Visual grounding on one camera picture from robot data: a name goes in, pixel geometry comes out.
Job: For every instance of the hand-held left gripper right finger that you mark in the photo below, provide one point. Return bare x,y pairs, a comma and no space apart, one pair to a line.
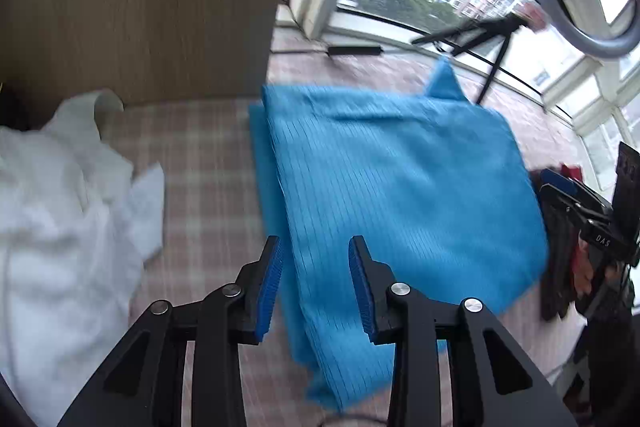
361,287

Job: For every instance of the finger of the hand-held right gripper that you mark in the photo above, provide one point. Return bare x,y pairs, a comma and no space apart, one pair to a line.
565,207
560,179

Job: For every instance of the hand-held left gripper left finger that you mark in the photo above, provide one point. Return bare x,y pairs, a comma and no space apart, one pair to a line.
270,277

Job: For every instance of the blue pants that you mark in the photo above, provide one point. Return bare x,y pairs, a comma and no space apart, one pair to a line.
400,187

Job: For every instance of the red and black folded clothes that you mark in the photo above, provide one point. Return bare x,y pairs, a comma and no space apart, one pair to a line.
555,267

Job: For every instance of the folded red garment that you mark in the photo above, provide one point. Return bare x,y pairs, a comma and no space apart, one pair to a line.
570,171

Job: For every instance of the pink plaid bed sheet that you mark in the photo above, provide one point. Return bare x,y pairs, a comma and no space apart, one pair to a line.
200,187

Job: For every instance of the black tripod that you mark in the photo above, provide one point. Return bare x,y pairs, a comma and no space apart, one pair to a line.
480,32

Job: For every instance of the white garment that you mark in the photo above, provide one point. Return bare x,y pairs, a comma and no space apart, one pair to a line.
60,207

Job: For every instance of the light wooden board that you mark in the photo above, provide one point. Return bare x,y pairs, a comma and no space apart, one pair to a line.
150,7

